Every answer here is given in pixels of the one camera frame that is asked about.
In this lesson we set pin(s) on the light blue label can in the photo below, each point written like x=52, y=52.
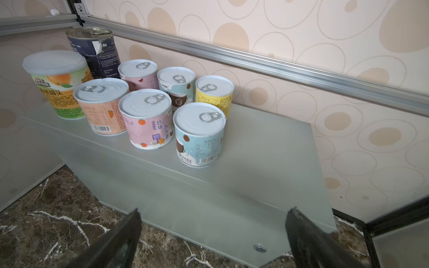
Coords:
x=179, y=83

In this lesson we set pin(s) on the teal bear label can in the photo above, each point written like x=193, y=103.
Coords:
x=199, y=129

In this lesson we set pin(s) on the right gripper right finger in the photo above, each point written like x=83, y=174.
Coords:
x=311, y=247

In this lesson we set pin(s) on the grey metal cabinet box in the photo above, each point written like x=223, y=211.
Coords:
x=268, y=165

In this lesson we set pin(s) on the back horizontal aluminium rail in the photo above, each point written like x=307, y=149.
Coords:
x=393, y=97

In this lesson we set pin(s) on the round cabinet door lock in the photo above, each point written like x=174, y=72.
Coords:
x=260, y=248

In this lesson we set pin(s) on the dark blue tin can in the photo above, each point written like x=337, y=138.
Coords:
x=97, y=46

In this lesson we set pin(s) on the black corner post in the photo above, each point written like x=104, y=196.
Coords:
x=412, y=213
x=78, y=8

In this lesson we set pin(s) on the left side aluminium rail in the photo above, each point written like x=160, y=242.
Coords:
x=18, y=25

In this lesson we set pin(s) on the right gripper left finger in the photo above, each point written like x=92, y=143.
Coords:
x=116, y=248

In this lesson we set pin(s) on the right black corner post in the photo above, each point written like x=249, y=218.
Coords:
x=412, y=213

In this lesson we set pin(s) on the orange peach label can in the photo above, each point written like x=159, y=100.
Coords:
x=99, y=99

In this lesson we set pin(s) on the pink label can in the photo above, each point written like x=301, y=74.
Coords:
x=148, y=116

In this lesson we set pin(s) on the green orange plastic-lid can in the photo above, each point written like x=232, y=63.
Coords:
x=57, y=73

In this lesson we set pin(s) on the pink white small can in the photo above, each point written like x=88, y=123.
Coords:
x=139, y=74

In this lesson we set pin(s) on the yellow label can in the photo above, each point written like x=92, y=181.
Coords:
x=215, y=90

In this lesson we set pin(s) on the left black corner post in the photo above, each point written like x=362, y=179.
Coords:
x=78, y=8

